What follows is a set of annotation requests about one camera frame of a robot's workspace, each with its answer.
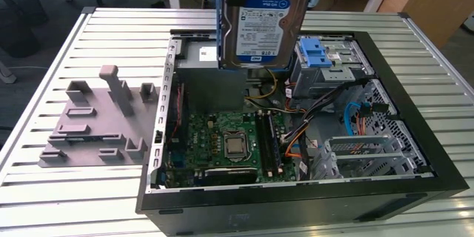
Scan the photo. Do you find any green motherboard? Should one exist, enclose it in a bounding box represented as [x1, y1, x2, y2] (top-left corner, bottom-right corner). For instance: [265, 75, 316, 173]
[161, 110, 296, 186]

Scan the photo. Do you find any grey parts rack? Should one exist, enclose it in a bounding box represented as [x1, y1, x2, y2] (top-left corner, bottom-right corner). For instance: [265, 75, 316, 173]
[37, 64, 164, 170]

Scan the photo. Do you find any hard disk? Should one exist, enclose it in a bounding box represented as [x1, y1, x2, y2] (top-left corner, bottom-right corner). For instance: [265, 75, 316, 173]
[213, 0, 311, 70]

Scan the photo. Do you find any metal optical drive cage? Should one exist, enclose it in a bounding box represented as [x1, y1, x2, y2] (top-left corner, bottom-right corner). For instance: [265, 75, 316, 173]
[289, 37, 375, 99]

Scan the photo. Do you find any grey furniture foot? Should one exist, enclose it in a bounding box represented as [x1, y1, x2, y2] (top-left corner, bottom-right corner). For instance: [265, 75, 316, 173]
[0, 62, 17, 84]

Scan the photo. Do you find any RAM stick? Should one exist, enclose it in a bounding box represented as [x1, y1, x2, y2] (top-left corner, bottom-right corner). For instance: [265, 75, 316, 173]
[265, 110, 285, 176]

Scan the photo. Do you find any silver CPU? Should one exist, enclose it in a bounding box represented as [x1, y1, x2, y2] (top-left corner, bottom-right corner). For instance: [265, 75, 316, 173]
[224, 138, 247, 157]

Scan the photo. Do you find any metal disk bay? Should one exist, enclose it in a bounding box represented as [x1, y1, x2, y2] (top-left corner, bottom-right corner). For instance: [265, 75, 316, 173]
[312, 134, 432, 181]

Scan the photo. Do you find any black office chair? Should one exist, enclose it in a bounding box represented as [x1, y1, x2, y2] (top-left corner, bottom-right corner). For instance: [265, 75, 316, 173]
[0, 0, 50, 59]

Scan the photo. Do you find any brown wooden cabinet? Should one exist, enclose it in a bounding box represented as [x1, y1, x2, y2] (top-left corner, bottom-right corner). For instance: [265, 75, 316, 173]
[376, 0, 474, 51]

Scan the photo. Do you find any black graphics card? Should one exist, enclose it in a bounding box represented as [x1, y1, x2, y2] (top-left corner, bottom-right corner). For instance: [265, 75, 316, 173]
[201, 166, 259, 185]

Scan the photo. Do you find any black cable bundle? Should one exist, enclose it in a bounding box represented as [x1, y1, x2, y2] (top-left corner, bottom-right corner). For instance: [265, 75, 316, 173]
[280, 80, 371, 149]

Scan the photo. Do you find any red wire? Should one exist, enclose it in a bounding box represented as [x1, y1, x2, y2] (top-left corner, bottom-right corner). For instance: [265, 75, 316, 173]
[172, 83, 185, 142]

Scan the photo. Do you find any CPU socket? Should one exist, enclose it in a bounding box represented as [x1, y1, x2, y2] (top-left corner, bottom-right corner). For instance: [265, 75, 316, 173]
[220, 129, 253, 163]

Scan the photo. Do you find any black PC case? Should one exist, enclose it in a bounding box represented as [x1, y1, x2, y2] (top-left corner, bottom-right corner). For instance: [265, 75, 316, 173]
[135, 29, 471, 236]

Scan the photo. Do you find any blue plastic drive latch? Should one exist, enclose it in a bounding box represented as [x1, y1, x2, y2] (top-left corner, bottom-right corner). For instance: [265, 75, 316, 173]
[300, 38, 329, 68]

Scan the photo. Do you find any orange wire with black connector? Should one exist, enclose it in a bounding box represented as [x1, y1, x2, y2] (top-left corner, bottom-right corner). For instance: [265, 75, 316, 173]
[353, 103, 390, 138]

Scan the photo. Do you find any blue data wire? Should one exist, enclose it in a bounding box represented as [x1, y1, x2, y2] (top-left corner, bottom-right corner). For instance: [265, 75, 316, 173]
[343, 102, 371, 138]

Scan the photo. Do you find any yellow wire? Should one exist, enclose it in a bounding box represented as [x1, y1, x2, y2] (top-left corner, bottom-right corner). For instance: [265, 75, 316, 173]
[245, 69, 279, 100]

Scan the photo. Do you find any grey power supply unit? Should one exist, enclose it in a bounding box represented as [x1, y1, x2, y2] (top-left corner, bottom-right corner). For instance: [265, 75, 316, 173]
[175, 41, 248, 113]

